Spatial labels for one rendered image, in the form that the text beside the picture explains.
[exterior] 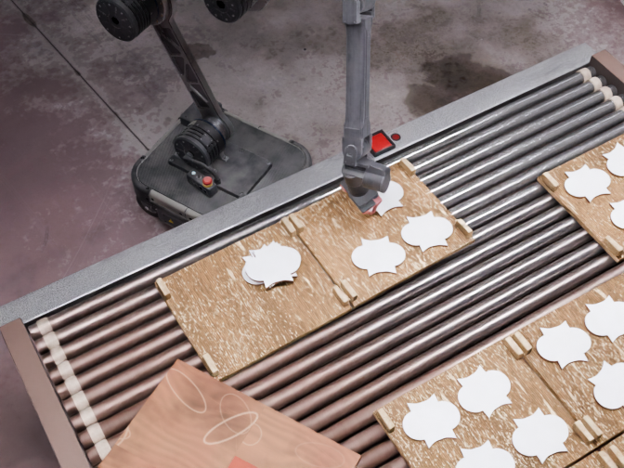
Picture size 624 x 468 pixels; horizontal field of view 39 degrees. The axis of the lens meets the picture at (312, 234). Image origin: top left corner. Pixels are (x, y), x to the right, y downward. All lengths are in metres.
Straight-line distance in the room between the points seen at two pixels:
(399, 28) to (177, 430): 2.90
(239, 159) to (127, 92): 0.89
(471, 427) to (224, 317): 0.69
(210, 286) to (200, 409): 0.42
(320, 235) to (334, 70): 1.91
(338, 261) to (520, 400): 0.61
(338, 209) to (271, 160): 1.08
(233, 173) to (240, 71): 0.90
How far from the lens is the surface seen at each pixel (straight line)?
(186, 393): 2.13
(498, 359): 2.32
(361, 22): 2.26
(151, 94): 4.24
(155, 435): 2.10
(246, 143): 3.65
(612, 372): 2.37
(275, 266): 2.38
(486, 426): 2.24
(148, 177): 3.58
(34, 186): 3.98
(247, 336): 2.31
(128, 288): 2.45
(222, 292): 2.39
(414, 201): 2.58
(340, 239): 2.48
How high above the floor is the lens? 2.94
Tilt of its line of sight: 54 degrees down
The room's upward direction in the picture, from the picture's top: straight up
